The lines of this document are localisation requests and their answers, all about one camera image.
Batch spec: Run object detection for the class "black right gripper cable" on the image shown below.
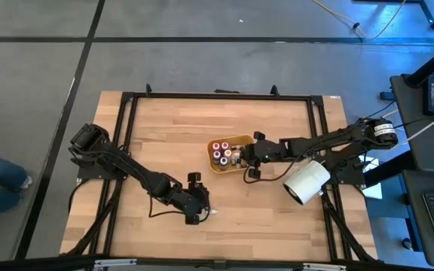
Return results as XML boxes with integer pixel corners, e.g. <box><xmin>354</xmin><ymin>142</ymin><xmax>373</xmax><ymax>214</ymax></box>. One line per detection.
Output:
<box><xmin>242</xmin><ymin>161</ymin><xmax>298</xmax><ymax>184</ymax></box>

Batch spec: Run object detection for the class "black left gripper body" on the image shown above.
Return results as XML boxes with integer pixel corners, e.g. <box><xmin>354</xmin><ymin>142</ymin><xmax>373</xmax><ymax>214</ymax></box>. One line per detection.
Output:
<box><xmin>179</xmin><ymin>172</ymin><xmax>211</xmax><ymax>226</ymax></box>

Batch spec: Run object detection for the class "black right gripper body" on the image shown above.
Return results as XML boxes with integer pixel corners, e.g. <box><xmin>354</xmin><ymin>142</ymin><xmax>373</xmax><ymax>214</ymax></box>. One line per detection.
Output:
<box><xmin>243</xmin><ymin>131</ymin><xmax>279</xmax><ymax>179</ymax></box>

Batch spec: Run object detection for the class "yellow cable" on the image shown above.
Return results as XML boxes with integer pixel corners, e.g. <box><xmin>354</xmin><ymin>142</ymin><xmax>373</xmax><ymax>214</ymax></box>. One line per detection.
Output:
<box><xmin>310</xmin><ymin>0</ymin><xmax>408</xmax><ymax>41</ymax></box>

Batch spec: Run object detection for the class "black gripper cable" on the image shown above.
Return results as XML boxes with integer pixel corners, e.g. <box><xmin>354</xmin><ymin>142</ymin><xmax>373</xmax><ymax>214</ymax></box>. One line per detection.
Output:
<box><xmin>242</xmin><ymin>161</ymin><xmax>298</xmax><ymax>184</ymax></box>
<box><xmin>147</xmin><ymin>187</ymin><xmax>188</xmax><ymax>220</ymax></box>

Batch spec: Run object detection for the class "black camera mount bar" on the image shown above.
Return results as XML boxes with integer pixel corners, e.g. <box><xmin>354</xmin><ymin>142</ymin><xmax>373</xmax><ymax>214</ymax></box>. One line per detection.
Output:
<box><xmin>0</xmin><ymin>254</ymin><xmax>434</xmax><ymax>271</ymax></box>

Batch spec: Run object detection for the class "yellow plastic bin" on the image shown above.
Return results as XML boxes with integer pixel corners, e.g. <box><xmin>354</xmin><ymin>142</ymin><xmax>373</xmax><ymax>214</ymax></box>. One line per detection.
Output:
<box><xmin>206</xmin><ymin>134</ymin><xmax>255</xmax><ymax>175</ymax></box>

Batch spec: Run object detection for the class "black aluminium table frame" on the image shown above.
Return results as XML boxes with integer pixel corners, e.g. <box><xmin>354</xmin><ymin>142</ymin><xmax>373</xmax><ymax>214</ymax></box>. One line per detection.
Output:
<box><xmin>60</xmin><ymin>83</ymin><xmax>379</xmax><ymax>264</ymax></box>

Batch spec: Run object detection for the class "black desk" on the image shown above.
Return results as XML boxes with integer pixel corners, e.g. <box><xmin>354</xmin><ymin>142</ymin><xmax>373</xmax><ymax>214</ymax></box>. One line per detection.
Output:
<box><xmin>389</xmin><ymin>73</ymin><xmax>434</xmax><ymax>269</ymax></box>

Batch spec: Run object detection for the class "white cable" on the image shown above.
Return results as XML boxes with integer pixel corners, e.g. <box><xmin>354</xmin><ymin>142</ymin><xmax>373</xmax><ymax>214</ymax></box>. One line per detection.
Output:
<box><xmin>396</xmin><ymin>108</ymin><xmax>434</xmax><ymax>147</ymax></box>

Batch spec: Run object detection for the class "black pole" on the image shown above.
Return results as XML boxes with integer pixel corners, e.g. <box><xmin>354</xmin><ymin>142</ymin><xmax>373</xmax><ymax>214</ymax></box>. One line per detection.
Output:
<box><xmin>405</xmin><ymin>36</ymin><xmax>434</xmax><ymax>88</ymax></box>

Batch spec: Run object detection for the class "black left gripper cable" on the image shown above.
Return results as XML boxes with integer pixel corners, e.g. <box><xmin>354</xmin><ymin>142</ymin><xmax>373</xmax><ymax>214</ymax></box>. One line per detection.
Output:
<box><xmin>147</xmin><ymin>187</ymin><xmax>188</xmax><ymax>220</ymax></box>

